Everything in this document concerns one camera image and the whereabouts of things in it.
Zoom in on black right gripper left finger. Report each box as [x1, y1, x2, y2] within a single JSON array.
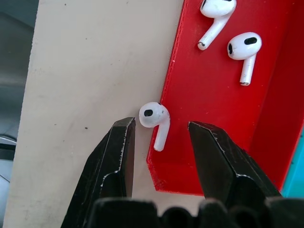
[[61, 117, 136, 228]]

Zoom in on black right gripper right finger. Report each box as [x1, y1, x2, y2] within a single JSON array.
[[188, 121, 282, 209]]

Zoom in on teal plastic bin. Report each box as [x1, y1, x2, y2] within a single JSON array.
[[281, 139, 304, 199]]

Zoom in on red plastic tray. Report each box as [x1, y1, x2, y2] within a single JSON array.
[[146, 0, 304, 197]]

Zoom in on white earbud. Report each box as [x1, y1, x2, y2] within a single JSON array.
[[138, 102, 171, 152], [227, 31, 263, 86], [197, 0, 238, 51]]

